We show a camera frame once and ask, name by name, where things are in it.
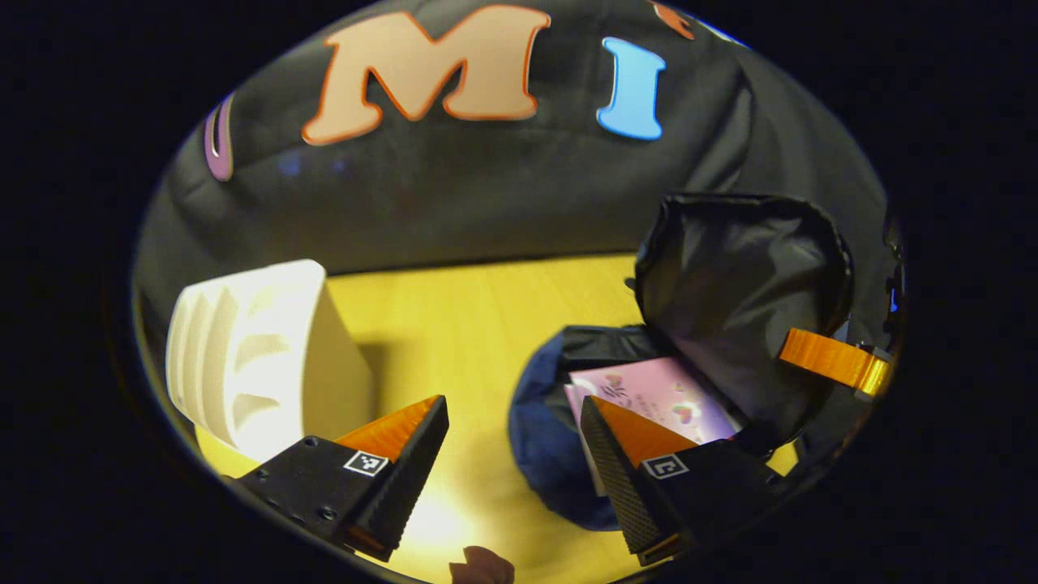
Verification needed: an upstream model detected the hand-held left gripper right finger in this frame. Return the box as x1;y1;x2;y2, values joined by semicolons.
578;395;800;567

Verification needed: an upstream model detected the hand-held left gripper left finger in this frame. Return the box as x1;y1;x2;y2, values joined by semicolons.
235;395;451;562

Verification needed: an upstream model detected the pink cover book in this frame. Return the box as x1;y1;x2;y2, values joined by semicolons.
564;357;743;497

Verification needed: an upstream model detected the blue schoolbag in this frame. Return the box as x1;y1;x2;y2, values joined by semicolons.
508;192;856;532

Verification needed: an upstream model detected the white plastic bookshelf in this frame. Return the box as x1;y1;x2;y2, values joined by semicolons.
166;260;375;463

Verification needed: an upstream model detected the black backdrop cloth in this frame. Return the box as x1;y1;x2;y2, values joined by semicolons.
134;0;905;358

